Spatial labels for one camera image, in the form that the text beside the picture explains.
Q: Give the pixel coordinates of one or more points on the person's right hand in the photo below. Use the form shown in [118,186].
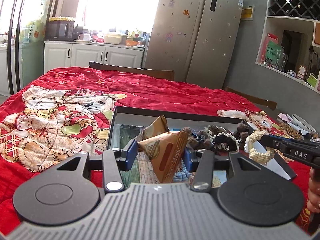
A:
[314,190]

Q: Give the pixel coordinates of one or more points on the black wine rack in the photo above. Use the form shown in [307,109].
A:
[292,3]

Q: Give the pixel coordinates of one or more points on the brown scrunchie with white trim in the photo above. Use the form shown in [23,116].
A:
[216,130]

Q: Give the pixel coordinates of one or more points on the blue knitted scrunchie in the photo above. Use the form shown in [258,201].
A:
[181,176]

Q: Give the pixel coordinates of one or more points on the white wall shelf unit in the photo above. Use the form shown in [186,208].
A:
[300,80]

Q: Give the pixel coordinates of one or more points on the black shallow box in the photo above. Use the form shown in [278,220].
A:
[175,113]

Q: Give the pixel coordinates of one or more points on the silver refrigerator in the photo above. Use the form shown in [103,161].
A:
[192,42]

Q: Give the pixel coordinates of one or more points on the black microwave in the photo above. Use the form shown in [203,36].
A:
[58,31]

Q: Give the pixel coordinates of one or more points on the white plastic container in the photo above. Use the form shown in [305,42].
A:
[115,38]

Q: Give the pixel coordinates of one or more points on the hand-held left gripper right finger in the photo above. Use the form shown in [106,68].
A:
[188,158]

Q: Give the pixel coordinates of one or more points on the green card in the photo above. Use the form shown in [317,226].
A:
[271,53]

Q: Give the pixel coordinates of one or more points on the glass pitcher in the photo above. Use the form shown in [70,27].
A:
[281,58]

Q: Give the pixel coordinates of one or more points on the white kitchen cabinet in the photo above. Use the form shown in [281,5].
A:
[85,56]

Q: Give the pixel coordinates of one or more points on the white mug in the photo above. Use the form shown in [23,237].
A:
[83,37]

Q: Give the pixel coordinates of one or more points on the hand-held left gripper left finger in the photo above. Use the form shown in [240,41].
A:
[131,152]

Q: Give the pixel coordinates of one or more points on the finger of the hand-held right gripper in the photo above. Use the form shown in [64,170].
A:
[268,138]

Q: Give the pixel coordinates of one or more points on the brown triangular snack packet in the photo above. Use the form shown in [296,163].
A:
[156,127]
[162,155]

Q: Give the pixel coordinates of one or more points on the red printed blanket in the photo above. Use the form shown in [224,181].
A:
[150,92]

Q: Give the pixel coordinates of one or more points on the yellow wall sign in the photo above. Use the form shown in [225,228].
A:
[247,13]

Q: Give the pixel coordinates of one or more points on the paper with nuts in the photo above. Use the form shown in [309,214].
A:
[290,128]

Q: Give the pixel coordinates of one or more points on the black scrunchie with white trim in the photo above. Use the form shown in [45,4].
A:
[225,140]

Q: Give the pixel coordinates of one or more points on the beige knitted scrunchie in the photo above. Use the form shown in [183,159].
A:
[252,152]

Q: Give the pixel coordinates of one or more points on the pink paper bag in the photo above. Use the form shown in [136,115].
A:
[268,38]

